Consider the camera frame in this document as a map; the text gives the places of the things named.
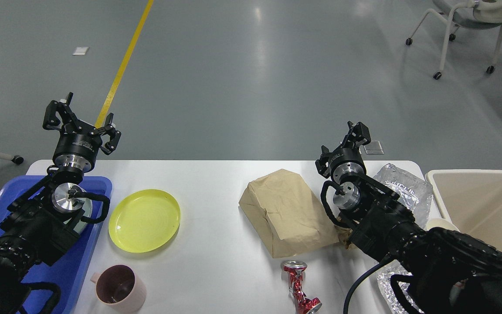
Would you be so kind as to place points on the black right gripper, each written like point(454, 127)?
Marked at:
point(346, 159)

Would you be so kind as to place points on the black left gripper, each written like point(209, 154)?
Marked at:
point(75, 147)

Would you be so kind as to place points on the yellow plastic plate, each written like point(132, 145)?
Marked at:
point(144, 221)

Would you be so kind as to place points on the pink mug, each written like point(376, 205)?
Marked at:
point(120, 288)

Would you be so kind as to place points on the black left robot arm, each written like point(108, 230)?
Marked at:
point(46, 221)

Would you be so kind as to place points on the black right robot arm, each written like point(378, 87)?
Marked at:
point(449, 272)

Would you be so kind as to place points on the floor outlet cover plate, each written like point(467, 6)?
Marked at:
point(374, 148)

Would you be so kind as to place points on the crumpled brown paper ball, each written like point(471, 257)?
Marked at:
point(344, 233)

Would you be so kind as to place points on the brown paper bag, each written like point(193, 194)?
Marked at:
point(288, 217)

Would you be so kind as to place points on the crumpled aluminium foil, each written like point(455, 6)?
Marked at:
point(417, 195)

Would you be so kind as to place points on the pale green plate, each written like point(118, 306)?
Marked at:
point(84, 206)

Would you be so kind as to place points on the white paper cup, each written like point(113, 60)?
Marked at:
point(440, 222)

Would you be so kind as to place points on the blue plastic tray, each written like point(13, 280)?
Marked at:
point(70, 270)

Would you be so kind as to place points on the crushed red can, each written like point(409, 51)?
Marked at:
point(295, 270)

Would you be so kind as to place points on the beige plastic bin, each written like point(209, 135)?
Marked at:
point(472, 200)

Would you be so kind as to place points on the white wheeled chair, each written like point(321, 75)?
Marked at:
point(469, 14)

